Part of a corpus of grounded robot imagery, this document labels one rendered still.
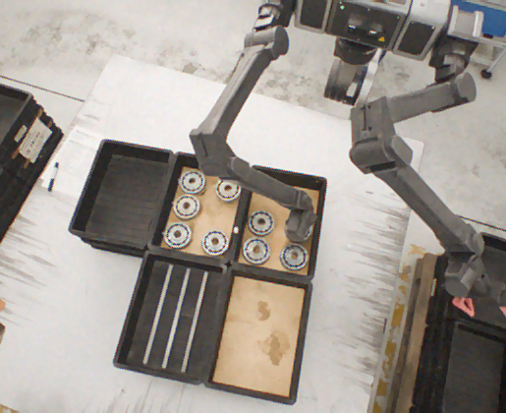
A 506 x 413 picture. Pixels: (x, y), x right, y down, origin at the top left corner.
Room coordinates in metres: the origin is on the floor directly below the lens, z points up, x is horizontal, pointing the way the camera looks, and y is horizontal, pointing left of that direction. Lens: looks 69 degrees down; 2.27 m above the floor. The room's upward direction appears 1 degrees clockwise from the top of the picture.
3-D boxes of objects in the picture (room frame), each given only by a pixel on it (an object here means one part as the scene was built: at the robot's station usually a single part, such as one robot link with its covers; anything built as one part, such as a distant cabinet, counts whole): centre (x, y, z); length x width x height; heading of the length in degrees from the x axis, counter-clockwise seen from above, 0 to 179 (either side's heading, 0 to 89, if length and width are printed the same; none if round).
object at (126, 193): (0.58, 0.49, 0.87); 0.40 x 0.30 x 0.11; 170
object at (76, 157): (0.81, 0.80, 0.70); 0.33 x 0.23 x 0.01; 162
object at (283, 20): (0.90, -0.04, 1.45); 0.09 x 0.08 x 0.12; 72
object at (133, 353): (0.13, 0.26, 0.87); 0.40 x 0.30 x 0.11; 170
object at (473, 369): (-0.06, -1.00, 0.31); 0.40 x 0.30 x 0.34; 162
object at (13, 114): (1.11, 1.36, 0.37); 0.40 x 0.30 x 0.45; 162
